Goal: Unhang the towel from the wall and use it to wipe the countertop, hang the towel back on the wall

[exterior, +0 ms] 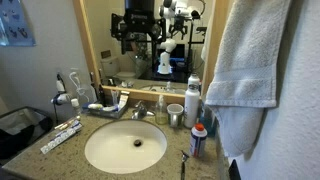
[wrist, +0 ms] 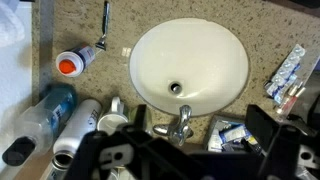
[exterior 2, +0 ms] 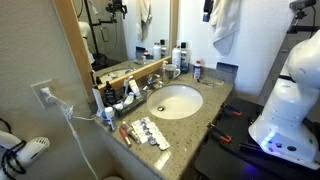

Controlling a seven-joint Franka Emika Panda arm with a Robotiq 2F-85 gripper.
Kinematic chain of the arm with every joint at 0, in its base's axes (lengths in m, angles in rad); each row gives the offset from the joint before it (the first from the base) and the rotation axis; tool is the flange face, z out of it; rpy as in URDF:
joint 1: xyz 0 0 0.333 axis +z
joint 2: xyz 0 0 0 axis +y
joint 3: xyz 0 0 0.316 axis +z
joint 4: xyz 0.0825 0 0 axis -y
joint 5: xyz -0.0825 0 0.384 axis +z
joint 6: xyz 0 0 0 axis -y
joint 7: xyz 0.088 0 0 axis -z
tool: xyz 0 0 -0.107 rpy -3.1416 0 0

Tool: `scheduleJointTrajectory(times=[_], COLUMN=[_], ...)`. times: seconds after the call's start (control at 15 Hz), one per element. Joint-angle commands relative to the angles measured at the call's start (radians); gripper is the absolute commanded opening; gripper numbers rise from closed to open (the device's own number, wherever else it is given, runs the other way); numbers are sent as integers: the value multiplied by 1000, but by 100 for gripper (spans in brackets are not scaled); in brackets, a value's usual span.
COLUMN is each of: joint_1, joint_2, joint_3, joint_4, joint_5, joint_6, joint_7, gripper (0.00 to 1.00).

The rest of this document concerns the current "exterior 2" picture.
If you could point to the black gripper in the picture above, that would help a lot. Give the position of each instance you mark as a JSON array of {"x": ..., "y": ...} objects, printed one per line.
[{"x": 208, "y": 8}]

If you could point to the white terry towel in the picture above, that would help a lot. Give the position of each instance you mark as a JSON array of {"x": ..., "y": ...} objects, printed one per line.
[{"x": 225, "y": 26}]

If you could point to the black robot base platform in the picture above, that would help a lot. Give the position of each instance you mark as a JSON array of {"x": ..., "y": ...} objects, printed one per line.
[{"x": 216, "y": 163}]

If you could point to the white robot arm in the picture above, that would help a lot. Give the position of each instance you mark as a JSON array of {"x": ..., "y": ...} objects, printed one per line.
[{"x": 290, "y": 116}]

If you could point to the blue mouthwash bottle black cap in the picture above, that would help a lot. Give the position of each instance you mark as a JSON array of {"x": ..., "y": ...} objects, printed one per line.
[{"x": 184, "y": 60}]

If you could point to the tall white bottle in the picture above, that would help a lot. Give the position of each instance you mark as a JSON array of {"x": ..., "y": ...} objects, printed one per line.
[{"x": 176, "y": 58}]

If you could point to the shaving can red cap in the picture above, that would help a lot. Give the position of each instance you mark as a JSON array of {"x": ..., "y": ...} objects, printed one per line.
[{"x": 197, "y": 70}]

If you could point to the clear soap pump bottle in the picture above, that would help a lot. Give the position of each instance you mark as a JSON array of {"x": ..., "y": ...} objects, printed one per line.
[{"x": 164, "y": 66}]

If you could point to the black razor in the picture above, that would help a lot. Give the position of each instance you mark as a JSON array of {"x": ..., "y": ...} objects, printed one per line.
[{"x": 205, "y": 83}]

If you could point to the chrome faucet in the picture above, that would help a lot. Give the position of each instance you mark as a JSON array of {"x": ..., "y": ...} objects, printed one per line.
[{"x": 152, "y": 81}]

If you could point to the white oval sink basin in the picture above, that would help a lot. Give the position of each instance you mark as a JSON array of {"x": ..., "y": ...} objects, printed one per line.
[{"x": 180, "y": 100}]

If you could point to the black orange bar clamp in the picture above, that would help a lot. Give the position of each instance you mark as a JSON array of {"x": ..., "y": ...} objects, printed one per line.
[
  {"x": 220, "y": 133},
  {"x": 233, "y": 111}
]

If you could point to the white toothpaste tube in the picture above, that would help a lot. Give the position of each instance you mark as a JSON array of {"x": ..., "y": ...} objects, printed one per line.
[{"x": 134, "y": 86}]

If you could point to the slim white blue tube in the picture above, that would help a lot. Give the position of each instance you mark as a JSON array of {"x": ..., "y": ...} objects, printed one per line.
[{"x": 126, "y": 85}]

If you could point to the white cream tube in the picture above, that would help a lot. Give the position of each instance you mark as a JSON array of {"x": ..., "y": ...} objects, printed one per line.
[
  {"x": 129, "y": 99},
  {"x": 118, "y": 106}
]

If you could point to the black toiletry tray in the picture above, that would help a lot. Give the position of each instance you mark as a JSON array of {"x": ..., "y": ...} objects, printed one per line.
[{"x": 134, "y": 106}]

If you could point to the black pump bottle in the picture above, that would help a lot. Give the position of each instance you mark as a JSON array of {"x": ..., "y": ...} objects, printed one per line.
[{"x": 110, "y": 95}]

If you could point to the white electric toothbrush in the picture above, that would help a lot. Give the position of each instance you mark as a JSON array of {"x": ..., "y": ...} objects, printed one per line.
[{"x": 98, "y": 100}]

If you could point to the small white deodorant bottle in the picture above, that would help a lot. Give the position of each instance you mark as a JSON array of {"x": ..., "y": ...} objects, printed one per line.
[{"x": 109, "y": 115}]

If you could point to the brown gold lipstick tube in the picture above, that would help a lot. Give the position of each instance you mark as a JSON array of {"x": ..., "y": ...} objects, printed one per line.
[{"x": 130, "y": 131}]

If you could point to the red lipstick tube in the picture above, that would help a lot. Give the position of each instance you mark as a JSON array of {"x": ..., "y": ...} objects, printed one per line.
[{"x": 125, "y": 136}]

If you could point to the black box by wall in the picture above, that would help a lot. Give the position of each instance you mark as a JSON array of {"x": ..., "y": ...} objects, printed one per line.
[{"x": 227, "y": 67}]

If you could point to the black camera on stand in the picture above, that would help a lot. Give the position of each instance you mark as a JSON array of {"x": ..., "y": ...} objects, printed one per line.
[{"x": 301, "y": 4}]

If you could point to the wood framed wall mirror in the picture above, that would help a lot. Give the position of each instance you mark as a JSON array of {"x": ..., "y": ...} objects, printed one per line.
[{"x": 110, "y": 36}]

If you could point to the white wall power outlet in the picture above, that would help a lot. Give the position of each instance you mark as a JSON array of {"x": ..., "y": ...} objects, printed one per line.
[{"x": 37, "y": 98}]

